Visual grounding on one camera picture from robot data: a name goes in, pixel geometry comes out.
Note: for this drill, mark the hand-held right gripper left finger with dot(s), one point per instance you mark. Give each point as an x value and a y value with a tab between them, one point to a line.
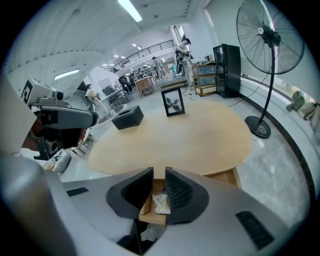
100	207

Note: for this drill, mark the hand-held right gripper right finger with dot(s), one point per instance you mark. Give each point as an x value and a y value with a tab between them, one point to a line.
220	220

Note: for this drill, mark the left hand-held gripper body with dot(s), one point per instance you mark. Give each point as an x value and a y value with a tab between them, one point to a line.
40	92

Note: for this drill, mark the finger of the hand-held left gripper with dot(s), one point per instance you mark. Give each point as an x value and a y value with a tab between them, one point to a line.
72	138
72	117

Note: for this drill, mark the clear bag of cotton swabs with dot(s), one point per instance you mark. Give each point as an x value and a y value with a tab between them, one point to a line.
161	203

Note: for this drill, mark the person's left forearm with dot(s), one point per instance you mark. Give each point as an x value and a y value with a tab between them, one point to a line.
30	131

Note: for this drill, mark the round wooden table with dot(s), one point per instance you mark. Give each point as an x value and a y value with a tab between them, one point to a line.
180	142

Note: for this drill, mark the grey round cushion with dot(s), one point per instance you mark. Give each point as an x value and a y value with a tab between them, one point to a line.
63	162

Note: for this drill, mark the zebra striped pillow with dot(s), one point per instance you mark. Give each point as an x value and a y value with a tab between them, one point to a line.
55	159

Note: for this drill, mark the round beige glass-top table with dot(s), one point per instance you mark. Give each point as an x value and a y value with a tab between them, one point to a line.
112	113

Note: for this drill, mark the black leather tissue box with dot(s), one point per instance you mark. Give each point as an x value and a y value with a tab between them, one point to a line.
127	118

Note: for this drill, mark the small brown wooden cabinet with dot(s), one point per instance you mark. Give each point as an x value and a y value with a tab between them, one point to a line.
145	86

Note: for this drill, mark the black mezzanine railing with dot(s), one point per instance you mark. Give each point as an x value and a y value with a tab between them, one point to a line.
147	51

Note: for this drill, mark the black standing fan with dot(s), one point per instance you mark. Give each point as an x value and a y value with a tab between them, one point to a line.
260	127

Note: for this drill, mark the wooden step platform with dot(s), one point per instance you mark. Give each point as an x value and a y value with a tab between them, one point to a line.
173	84

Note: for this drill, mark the wooden shelf rack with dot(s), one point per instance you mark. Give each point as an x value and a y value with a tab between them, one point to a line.
205	80

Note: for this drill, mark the grey-green bag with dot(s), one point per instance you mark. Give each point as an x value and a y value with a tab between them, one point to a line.
296	101

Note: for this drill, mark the black cabinet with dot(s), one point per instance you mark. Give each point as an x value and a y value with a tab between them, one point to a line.
227	72

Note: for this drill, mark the black picture frame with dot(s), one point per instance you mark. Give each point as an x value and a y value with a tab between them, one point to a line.
173	102

